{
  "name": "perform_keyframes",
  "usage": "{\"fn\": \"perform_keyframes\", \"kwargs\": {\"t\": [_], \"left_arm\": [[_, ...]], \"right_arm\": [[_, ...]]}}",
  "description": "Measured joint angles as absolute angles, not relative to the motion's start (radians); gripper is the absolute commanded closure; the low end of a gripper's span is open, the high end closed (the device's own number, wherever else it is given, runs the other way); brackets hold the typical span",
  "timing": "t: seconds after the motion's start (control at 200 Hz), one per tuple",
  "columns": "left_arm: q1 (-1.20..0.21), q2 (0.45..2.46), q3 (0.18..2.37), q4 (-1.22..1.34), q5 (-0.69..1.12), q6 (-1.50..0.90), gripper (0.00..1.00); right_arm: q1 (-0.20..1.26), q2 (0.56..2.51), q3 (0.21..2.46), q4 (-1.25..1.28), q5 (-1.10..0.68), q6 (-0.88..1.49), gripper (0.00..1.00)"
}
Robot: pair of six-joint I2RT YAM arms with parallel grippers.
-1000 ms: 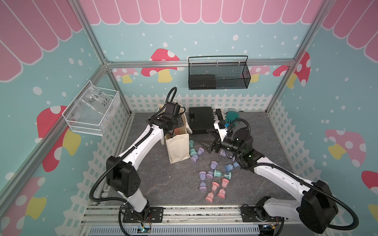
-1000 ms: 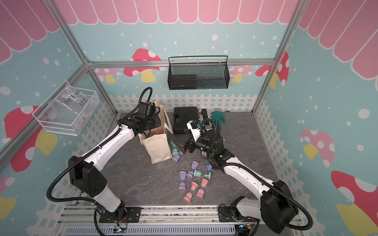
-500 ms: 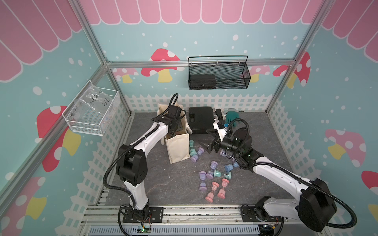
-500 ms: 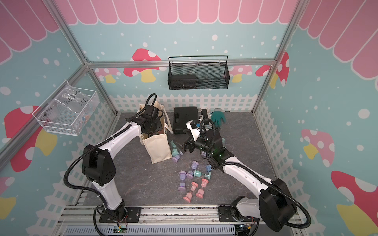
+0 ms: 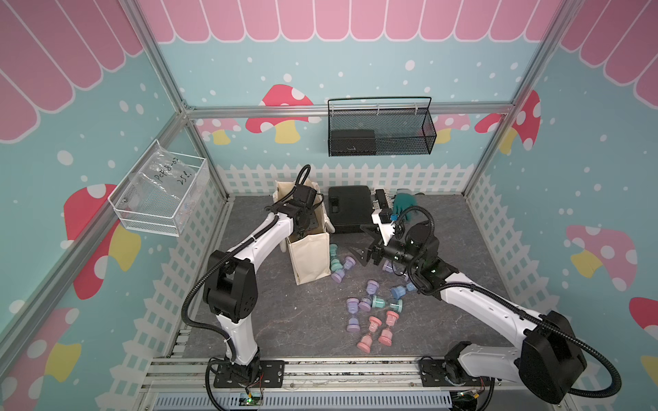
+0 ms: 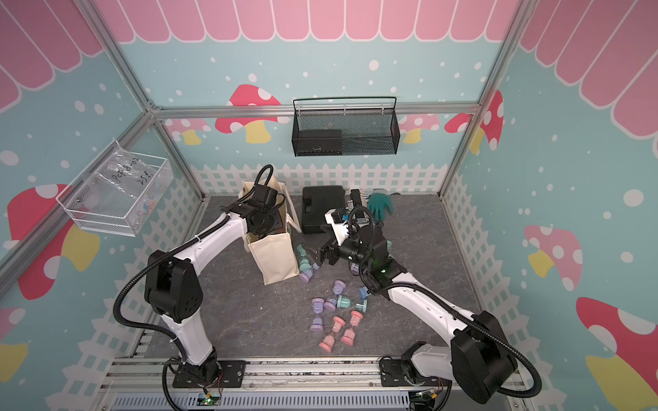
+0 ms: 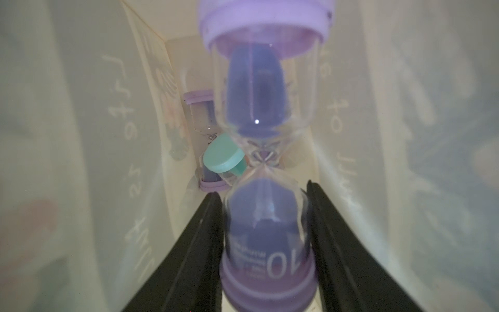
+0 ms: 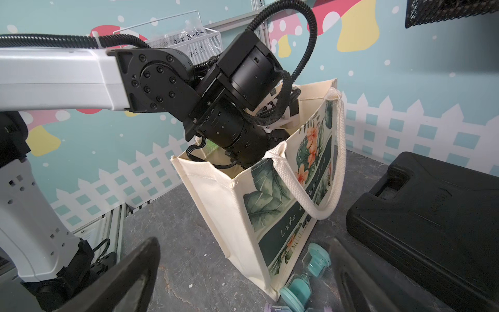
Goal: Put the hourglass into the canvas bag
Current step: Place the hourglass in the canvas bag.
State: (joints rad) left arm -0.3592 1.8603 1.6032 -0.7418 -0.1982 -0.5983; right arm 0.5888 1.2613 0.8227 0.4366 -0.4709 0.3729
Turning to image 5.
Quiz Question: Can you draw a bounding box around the cream canvas tote bag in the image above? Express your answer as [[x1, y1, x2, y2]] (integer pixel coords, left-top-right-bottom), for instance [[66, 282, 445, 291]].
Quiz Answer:
[[280, 181, 335, 285]]

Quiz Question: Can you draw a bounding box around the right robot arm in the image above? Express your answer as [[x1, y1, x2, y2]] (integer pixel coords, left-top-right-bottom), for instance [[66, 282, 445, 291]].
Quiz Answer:
[[353, 205, 622, 404]]

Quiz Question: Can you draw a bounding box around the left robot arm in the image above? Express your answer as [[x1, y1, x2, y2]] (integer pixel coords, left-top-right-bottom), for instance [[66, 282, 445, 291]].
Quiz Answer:
[[181, 164, 323, 387]]

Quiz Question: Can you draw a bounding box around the purple hourglass right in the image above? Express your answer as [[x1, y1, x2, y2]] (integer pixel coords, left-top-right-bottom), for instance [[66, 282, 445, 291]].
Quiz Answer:
[[382, 260, 397, 274]]

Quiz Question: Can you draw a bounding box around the green hourglass near bag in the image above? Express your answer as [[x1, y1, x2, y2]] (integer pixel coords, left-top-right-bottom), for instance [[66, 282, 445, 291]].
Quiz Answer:
[[329, 243, 344, 272]]

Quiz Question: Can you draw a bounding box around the purple hourglass top cluster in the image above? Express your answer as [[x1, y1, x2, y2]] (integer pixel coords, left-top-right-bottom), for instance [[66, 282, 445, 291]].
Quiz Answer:
[[331, 256, 356, 284]]

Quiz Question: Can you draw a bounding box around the purple hourglass centre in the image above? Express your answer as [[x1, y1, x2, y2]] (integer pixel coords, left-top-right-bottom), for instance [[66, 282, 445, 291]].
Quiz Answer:
[[366, 280, 380, 296]]

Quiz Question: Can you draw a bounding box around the blue hourglass right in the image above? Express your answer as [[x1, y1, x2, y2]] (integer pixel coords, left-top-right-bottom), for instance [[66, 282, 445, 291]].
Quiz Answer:
[[390, 283, 417, 300]]

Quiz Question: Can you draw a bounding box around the purple hourglass lower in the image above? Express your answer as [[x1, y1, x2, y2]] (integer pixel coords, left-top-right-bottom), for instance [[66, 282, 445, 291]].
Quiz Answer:
[[346, 296, 372, 314]]

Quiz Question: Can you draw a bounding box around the green hourglass lying right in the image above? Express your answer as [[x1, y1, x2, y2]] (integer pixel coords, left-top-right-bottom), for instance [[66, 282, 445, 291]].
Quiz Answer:
[[372, 296, 404, 313]]

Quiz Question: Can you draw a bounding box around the purple hourglass bottom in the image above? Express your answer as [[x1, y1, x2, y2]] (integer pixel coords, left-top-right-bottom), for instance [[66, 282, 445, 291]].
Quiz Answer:
[[345, 314, 361, 333]]

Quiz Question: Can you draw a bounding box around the plastic bag in bin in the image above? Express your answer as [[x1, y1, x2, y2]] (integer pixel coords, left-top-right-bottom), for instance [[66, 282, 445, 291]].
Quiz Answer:
[[129, 148, 209, 230]]

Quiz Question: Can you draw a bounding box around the black plastic case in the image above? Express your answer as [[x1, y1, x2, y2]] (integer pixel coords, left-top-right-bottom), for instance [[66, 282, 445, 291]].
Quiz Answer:
[[327, 185, 374, 234]]

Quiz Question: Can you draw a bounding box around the green rubber glove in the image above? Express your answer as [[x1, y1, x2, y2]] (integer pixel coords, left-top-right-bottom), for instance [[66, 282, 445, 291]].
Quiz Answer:
[[392, 189, 420, 221]]

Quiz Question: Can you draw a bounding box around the black bit holder strip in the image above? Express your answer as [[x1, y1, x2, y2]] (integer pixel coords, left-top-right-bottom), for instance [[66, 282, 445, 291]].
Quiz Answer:
[[373, 188, 392, 211]]

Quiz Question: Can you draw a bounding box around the black box in basket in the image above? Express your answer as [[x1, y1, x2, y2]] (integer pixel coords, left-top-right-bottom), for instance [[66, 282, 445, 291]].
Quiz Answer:
[[328, 129, 377, 157]]

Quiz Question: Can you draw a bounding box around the black wire mesh basket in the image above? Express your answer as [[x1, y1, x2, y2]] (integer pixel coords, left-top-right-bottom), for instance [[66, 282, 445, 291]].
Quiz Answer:
[[327, 96, 437, 156]]

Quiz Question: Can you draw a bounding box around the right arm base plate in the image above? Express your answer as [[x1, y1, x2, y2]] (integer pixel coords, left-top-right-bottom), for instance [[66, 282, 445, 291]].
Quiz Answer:
[[417, 356, 490, 390]]

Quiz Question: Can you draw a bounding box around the clear plastic wall bin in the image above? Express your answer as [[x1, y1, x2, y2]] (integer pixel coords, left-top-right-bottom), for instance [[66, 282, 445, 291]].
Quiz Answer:
[[108, 140, 210, 237]]

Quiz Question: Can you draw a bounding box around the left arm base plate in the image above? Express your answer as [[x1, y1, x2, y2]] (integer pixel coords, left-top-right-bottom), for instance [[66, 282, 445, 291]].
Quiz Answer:
[[210, 359, 285, 389]]

